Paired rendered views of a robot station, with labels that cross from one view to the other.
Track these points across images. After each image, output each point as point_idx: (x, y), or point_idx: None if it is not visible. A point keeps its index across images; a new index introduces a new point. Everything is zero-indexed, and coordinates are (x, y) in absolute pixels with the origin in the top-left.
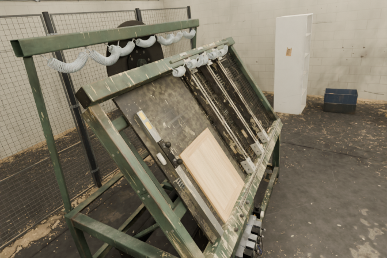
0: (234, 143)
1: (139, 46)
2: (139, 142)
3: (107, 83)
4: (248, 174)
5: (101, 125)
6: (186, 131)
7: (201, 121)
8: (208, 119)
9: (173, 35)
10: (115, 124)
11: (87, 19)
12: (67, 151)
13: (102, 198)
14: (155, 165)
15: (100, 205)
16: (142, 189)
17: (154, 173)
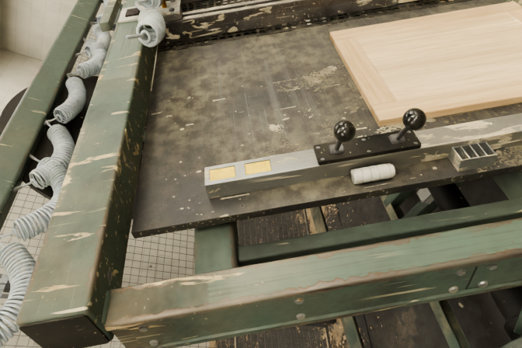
0: None
1: (76, 119)
2: (284, 213)
3: (65, 230)
4: None
5: (184, 314)
6: (316, 82)
7: (306, 41)
8: (310, 25)
9: (92, 40)
10: (208, 260)
11: (36, 205)
12: (245, 339)
13: (358, 327)
14: (341, 203)
15: (372, 338)
16: (457, 275)
17: (354, 211)
